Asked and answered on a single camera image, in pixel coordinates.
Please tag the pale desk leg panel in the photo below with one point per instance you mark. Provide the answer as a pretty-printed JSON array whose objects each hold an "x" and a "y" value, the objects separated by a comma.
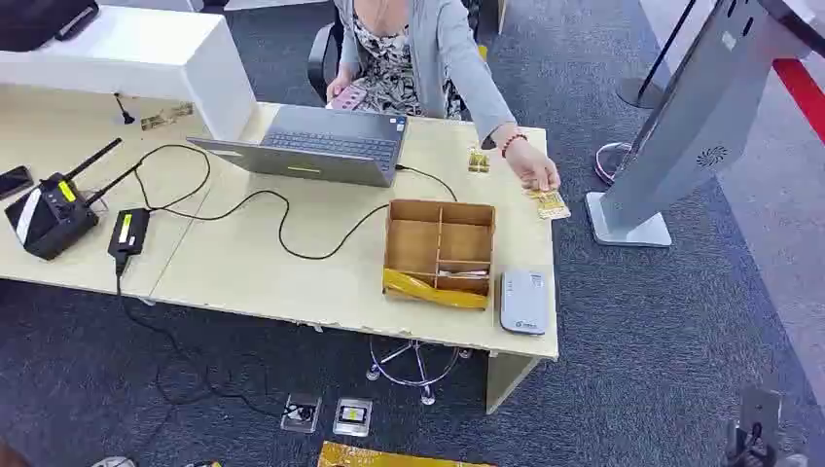
[{"x": 509, "y": 380}]

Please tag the grey laptop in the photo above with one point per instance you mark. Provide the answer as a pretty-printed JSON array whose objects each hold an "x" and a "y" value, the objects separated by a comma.
[{"x": 329, "y": 147}]

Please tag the black radio unit with antennas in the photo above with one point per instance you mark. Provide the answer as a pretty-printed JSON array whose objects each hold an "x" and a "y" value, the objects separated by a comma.
[{"x": 51, "y": 216}]

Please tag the black power adapter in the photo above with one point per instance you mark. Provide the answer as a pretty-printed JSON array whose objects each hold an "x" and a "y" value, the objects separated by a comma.
[{"x": 129, "y": 232}]

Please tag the person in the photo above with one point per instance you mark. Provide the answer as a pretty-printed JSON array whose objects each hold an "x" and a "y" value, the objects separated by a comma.
[{"x": 445, "y": 51}]

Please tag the white card reader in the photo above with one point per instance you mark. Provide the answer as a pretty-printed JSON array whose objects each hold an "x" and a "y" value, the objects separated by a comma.
[{"x": 523, "y": 301}]

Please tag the white desk partition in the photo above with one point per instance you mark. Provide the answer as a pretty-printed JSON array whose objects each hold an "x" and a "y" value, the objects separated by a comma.
[{"x": 161, "y": 61}]

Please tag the white card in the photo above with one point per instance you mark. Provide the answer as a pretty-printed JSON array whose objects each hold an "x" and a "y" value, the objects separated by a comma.
[{"x": 464, "y": 274}]

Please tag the wooden compartment box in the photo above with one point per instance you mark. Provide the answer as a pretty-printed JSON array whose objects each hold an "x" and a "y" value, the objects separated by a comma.
[{"x": 439, "y": 248}]

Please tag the black bag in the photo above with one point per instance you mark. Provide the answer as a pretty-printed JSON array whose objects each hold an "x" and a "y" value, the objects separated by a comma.
[{"x": 42, "y": 20}]

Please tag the person's right hand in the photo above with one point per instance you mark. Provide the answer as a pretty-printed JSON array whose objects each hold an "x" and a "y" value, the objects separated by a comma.
[{"x": 338, "y": 85}]

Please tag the gold printed card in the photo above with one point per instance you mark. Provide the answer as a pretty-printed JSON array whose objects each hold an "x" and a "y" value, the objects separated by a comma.
[{"x": 549, "y": 205}]

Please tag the person's left hand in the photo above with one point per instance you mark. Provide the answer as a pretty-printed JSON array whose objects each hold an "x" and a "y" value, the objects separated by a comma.
[{"x": 534, "y": 164}]

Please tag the red barrier belt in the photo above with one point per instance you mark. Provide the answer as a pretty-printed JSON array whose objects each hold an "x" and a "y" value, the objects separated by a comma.
[{"x": 800, "y": 93}]

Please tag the pale gold card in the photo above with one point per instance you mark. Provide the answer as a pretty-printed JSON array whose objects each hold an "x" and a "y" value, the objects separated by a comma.
[{"x": 167, "y": 116}]

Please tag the small gold card stack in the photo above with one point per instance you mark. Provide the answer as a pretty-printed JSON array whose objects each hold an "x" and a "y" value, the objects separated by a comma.
[{"x": 478, "y": 161}]

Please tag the black stanchion post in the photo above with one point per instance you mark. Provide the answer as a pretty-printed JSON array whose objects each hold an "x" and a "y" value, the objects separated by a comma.
[{"x": 644, "y": 87}]

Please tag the black smartphone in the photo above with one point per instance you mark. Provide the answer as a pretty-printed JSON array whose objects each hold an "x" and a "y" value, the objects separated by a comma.
[{"x": 14, "y": 182}]

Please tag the yellow tape strip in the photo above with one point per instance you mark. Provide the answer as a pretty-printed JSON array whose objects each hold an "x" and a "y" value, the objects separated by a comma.
[{"x": 432, "y": 291}]

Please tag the black office chair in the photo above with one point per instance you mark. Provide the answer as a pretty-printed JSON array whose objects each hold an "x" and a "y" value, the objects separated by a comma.
[{"x": 322, "y": 58}]

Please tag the yellow floor sheet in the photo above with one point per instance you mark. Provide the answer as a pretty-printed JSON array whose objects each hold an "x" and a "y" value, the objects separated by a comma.
[{"x": 387, "y": 456}]

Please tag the grey kiosk stand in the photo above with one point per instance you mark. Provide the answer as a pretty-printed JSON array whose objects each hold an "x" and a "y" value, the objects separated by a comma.
[{"x": 696, "y": 116}]

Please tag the chrome stool base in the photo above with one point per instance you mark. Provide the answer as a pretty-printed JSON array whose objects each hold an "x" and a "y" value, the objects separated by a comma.
[{"x": 416, "y": 369}]

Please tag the silver floor socket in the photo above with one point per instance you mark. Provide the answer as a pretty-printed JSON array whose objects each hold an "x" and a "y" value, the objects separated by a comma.
[
  {"x": 301, "y": 412},
  {"x": 352, "y": 417}
]

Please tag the pink phone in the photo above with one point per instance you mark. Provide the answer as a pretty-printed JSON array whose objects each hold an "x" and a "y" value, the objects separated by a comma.
[{"x": 348, "y": 98}]

